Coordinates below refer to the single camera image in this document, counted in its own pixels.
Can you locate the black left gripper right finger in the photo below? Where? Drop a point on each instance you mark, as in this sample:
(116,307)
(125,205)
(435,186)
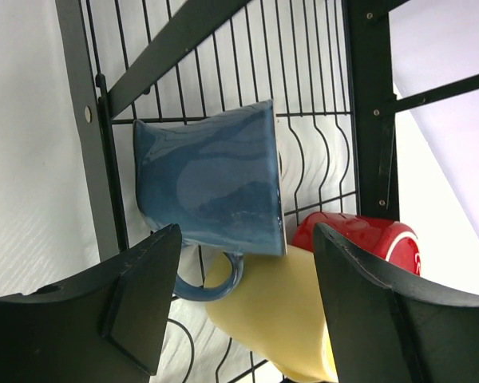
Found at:
(388,325)

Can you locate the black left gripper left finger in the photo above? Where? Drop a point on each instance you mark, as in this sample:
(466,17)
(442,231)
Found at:
(104,324)

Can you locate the red mug black handle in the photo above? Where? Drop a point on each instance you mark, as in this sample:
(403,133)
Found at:
(390,240)

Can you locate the yellow mug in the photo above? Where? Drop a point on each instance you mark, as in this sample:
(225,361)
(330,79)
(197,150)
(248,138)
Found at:
(277,312)

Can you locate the blue ceramic jug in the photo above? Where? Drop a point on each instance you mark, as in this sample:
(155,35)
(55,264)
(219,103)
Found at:
(219,181)

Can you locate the black wire dish rack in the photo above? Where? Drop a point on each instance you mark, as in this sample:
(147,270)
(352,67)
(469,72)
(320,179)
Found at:
(295,53)

